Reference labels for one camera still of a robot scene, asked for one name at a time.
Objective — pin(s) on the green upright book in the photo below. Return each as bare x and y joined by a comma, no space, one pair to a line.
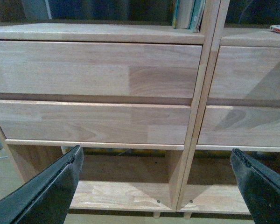
196,16

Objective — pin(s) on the upper left wooden drawer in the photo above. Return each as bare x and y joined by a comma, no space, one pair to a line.
99,69

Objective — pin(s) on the upper right wooden drawer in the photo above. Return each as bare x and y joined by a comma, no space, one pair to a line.
247,73

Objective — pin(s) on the teal thin upright book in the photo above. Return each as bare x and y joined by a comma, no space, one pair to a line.
174,7

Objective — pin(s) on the right wooden shelf unit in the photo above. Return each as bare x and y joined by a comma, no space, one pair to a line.
209,185

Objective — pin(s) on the lower left wooden drawer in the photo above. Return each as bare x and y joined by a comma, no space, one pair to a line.
94,122

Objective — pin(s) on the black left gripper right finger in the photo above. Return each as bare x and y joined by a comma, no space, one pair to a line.
259,187

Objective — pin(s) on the left wooden shelf unit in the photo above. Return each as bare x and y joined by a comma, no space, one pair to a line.
141,177

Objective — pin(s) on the lower right wooden drawer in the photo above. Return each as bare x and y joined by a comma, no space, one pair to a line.
240,126

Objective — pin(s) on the wooden shelf unit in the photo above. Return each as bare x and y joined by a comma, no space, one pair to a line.
141,177
209,185

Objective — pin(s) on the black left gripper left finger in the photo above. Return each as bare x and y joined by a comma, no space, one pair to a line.
46,198

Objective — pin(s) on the wooden drawer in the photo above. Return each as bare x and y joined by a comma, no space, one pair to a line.
240,126
247,73
94,122
99,69

